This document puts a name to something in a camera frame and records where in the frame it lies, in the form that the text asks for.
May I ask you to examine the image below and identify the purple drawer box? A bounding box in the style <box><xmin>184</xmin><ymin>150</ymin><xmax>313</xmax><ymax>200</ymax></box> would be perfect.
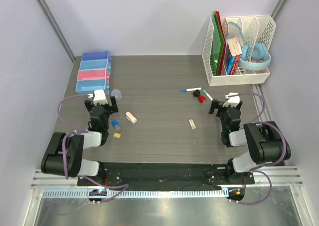
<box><xmin>81</xmin><ymin>51</ymin><xmax>112</xmax><ymax>61</ymax></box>

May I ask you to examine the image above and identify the green marker pen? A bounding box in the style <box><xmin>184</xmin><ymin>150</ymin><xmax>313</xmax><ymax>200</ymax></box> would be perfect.
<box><xmin>203</xmin><ymin>90</ymin><xmax>213</xmax><ymax>101</ymax></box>

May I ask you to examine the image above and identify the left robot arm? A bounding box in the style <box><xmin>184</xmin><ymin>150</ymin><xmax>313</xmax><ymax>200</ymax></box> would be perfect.
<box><xmin>40</xmin><ymin>94</ymin><xmax>119</xmax><ymax>186</ymax></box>

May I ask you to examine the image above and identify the white file organizer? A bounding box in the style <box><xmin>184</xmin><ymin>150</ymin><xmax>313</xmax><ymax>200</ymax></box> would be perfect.
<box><xmin>202</xmin><ymin>15</ymin><xmax>276</xmax><ymax>86</ymax></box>

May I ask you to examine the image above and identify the yellow sticky note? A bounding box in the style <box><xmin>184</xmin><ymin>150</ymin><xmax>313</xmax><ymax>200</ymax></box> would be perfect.
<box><xmin>113</xmin><ymin>133</ymin><xmax>121</xmax><ymax>138</ymax></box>

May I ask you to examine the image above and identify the books stack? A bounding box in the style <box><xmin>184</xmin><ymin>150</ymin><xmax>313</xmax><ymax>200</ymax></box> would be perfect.
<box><xmin>225</xmin><ymin>37</ymin><xmax>242</xmax><ymax>75</ymax></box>

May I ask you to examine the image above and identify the clear tape roll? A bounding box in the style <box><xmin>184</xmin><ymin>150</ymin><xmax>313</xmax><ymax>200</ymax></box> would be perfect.
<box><xmin>111</xmin><ymin>89</ymin><xmax>122</xmax><ymax>101</ymax></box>

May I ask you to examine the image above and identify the pink eraser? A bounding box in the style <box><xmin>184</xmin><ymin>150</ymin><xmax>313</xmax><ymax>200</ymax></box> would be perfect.
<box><xmin>126</xmin><ymin>112</ymin><xmax>137</xmax><ymax>124</ymax></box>

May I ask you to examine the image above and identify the red black stamp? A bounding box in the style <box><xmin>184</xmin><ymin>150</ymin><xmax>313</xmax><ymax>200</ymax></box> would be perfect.
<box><xmin>192</xmin><ymin>90</ymin><xmax>206</xmax><ymax>103</ymax></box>

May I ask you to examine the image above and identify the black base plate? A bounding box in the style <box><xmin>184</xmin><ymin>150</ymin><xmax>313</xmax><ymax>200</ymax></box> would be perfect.
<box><xmin>92</xmin><ymin>162</ymin><xmax>255</xmax><ymax>191</ymax></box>

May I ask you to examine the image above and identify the light blue drawer box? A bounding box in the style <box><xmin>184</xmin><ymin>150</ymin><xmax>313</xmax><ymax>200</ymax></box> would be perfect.
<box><xmin>75</xmin><ymin>79</ymin><xmax>109</xmax><ymax>95</ymax></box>

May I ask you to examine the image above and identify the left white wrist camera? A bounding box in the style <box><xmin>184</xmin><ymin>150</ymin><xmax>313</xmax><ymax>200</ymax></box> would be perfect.
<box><xmin>93</xmin><ymin>90</ymin><xmax>108</xmax><ymax>106</ymax></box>

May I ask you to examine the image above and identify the pink drawer box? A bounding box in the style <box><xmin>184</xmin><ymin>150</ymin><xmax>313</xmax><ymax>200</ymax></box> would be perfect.
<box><xmin>77</xmin><ymin>68</ymin><xmax>110</xmax><ymax>81</ymax></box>

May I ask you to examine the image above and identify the blue marker pen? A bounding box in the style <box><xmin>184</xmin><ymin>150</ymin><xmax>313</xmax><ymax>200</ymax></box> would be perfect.
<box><xmin>181</xmin><ymin>87</ymin><xmax>202</xmax><ymax>92</ymax></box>

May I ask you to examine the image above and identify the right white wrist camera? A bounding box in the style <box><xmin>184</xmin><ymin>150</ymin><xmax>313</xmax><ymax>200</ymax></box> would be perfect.
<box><xmin>222</xmin><ymin>93</ymin><xmax>240</xmax><ymax>108</ymax></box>

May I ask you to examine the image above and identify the beige eraser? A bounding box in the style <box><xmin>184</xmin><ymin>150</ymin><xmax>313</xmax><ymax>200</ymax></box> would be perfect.
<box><xmin>189</xmin><ymin>119</ymin><xmax>196</xmax><ymax>129</ymax></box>

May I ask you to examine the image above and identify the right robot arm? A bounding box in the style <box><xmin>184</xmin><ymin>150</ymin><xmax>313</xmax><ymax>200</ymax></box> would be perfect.
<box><xmin>209</xmin><ymin>99</ymin><xmax>291</xmax><ymax>184</ymax></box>

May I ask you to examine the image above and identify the green folder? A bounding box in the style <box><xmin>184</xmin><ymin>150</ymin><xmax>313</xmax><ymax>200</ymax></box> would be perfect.
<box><xmin>211</xmin><ymin>11</ymin><xmax>221</xmax><ymax>76</ymax></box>

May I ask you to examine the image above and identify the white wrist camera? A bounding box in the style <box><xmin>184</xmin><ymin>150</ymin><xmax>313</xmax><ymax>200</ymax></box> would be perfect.
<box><xmin>93</xmin><ymin>90</ymin><xmax>108</xmax><ymax>106</ymax></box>
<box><xmin>222</xmin><ymin>93</ymin><xmax>240</xmax><ymax>108</ymax></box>

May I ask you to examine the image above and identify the white cable duct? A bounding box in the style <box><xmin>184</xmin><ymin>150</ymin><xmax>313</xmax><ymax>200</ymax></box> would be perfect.
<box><xmin>42</xmin><ymin>188</ymin><xmax>229</xmax><ymax>199</ymax></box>

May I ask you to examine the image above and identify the blue glue stick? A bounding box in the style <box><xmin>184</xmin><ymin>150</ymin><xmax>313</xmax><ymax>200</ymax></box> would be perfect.
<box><xmin>111</xmin><ymin>120</ymin><xmax>121</xmax><ymax>133</ymax></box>

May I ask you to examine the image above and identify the red folder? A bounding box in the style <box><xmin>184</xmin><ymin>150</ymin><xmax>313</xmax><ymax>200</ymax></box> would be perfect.
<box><xmin>216</xmin><ymin>11</ymin><xmax>226</xmax><ymax>76</ymax></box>

